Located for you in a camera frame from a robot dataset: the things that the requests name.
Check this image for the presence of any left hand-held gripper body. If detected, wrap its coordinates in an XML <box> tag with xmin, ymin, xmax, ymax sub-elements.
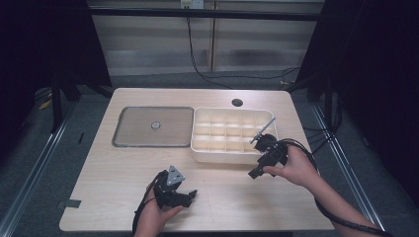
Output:
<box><xmin>152</xmin><ymin>165</ymin><xmax>186</xmax><ymax>210</ymax></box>

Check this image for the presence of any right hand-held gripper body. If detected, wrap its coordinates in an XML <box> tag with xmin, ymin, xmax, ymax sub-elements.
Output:
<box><xmin>248</xmin><ymin>116</ymin><xmax>290</xmax><ymax>169</ymax></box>

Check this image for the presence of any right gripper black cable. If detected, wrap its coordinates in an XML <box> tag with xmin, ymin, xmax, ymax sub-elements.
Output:
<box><xmin>278</xmin><ymin>137</ymin><xmax>394</xmax><ymax>237</ymax></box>

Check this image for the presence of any white wall outlet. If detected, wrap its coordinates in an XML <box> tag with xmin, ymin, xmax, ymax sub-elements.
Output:
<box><xmin>179</xmin><ymin>0</ymin><xmax>206</xmax><ymax>10</ymax></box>

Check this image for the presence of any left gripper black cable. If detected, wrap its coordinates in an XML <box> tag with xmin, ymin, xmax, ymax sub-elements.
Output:
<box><xmin>131</xmin><ymin>172</ymin><xmax>164</xmax><ymax>236</ymax></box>

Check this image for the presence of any grey metal tray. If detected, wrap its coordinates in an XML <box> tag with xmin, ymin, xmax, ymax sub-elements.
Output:
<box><xmin>111</xmin><ymin>106</ymin><xmax>195</xmax><ymax>148</ymax></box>

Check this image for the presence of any grey tape piece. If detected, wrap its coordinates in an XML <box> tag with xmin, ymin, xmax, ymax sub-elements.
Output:
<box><xmin>56</xmin><ymin>198</ymin><xmax>82</xmax><ymax>210</ymax></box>

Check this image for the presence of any person's right hand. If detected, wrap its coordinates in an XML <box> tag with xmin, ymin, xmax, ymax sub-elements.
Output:
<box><xmin>262</xmin><ymin>145</ymin><xmax>319</xmax><ymax>190</ymax></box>

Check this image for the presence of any person's left hand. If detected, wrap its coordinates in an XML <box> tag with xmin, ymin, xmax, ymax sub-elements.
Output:
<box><xmin>135</xmin><ymin>183</ymin><xmax>184</xmax><ymax>232</ymax></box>

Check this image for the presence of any metal floor rail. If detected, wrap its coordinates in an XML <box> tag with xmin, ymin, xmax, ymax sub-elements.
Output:
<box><xmin>310</xmin><ymin>104</ymin><xmax>386</xmax><ymax>237</ymax></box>
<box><xmin>0</xmin><ymin>98</ymin><xmax>78</xmax><ymax>237</ymax></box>

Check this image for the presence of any dark curtain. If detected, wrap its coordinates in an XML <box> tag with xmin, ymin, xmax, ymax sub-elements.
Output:
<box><xmin>0</xmin><ymin>0</ymin><xmax>113</xmax><ymax>162</ymax></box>
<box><xmin>295</xmin><ymin>0</ymin><xmax>419</xmax><ymax>205</ymax></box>

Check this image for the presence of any cream divided storage box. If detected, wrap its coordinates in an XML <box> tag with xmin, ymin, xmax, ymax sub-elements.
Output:
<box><xmin>190</xmin><ymin>107</ymin><xmax>280</xmax><ymax>165</ymax></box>

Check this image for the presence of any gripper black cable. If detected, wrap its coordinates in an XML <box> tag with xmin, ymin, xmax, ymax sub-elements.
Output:
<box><xmin>278</xmin><ymin>137</ymin><xmax>394</xmax><ymax>237</ymax></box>
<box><xmin>131</xmin><ymin>172</ymin><xmax>164</xmax><ymax>236</ymax></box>

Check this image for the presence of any black metal crossbar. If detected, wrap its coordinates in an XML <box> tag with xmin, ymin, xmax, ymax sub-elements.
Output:
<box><xmin>88</xmin><ymin>8</ymin><xmax>327</xmax><ymax>22</ymax></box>

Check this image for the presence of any black wall power cable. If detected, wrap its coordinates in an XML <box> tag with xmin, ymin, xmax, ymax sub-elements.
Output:
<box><xmin>186</xmin><ymin>16</ymin><xmax>301</xmax><ymax>91</ymax></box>

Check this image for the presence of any black metal stand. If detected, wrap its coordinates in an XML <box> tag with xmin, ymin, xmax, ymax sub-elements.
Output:
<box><xmin>285</xmin><ymin>70</ymin><xmax>344</xmax><ymax>132</ymax></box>
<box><xmin>48</xmin><ymin>73</ymin><xmax>115</xmax><ymax>134</ymax></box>

